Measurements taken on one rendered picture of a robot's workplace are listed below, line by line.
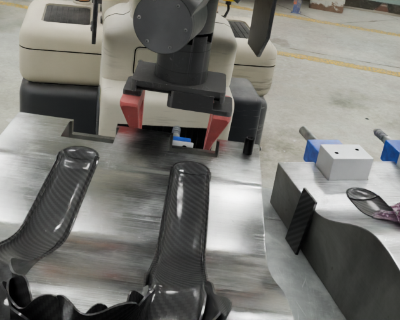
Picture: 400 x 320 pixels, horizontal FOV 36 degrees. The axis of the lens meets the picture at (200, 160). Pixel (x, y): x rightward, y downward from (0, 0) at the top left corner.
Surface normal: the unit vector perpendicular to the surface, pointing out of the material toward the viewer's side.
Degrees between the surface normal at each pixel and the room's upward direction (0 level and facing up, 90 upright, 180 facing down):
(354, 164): 90
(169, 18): 90
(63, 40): 81
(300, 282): 0
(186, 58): 90
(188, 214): 5
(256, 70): 90
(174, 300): 19
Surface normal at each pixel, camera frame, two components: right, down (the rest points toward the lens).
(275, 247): 0.13, -0.88
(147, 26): -0.25, 0.41
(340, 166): 0.25, 0.48
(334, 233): -0.96, 0.00
